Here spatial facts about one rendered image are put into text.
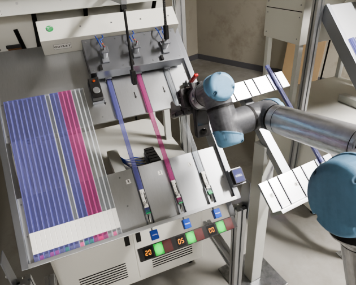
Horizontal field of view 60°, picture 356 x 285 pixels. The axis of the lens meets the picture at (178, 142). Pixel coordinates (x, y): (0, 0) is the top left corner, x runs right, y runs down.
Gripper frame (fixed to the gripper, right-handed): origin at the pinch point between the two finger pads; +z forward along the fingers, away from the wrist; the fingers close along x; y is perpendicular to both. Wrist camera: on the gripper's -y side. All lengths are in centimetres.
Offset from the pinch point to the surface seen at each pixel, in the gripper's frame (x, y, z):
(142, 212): 23.9, -27.5, -6.1
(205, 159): -2.6, -17.2, -3.3
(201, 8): -185, 185, 320
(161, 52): 1.4, 24.3, 0.9
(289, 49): -211, 64, 188
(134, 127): 6, 7, 71
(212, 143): -7.9, -12.3, -1.1
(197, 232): 8.3, -38.9, -7.9
